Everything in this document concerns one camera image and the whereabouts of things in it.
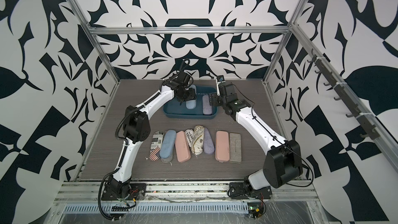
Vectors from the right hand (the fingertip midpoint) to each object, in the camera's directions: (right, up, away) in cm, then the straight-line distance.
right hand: (217, 91), depth 84 cm
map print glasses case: (-11, -27, -2) cm, 29 cm away
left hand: (-14, -1, +14) cm, 20 cm away
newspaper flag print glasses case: (-33, -29, +2) cm, 44 cm away
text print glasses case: (-15, -24, +5) cm, 29 cm away
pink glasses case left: (-18, -31, 0) cm, 36 cm away
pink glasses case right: (+2, -29, -1) cm, 29 cm away
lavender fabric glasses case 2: (-5, -30, +1) cm, 30 cm away
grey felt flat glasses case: (+10, -30, 0) cm, 32 cm away
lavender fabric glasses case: (-5, -11, +17) cm, 21 cm away
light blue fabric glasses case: (-14, -7, +12) cm, 20 cm away
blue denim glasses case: (-26, -28, -1) cm, 38 cm away
